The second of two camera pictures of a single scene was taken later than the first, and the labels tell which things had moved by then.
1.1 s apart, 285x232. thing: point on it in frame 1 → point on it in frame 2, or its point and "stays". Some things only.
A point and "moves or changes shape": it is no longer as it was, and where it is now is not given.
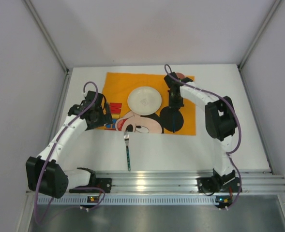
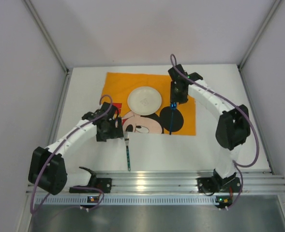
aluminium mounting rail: (185, 182) stays
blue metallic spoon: (173, 122) moves or changes shape
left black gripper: (107, 114) → (119, 129)
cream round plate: (144, 100) stays
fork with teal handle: (126, 134) stays
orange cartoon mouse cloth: (139, 103) stays
